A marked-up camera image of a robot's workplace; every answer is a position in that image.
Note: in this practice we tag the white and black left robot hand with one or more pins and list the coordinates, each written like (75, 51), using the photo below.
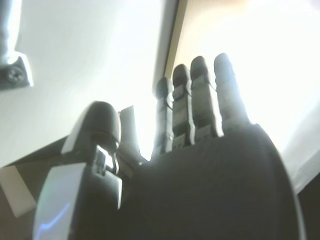
(200, 187)

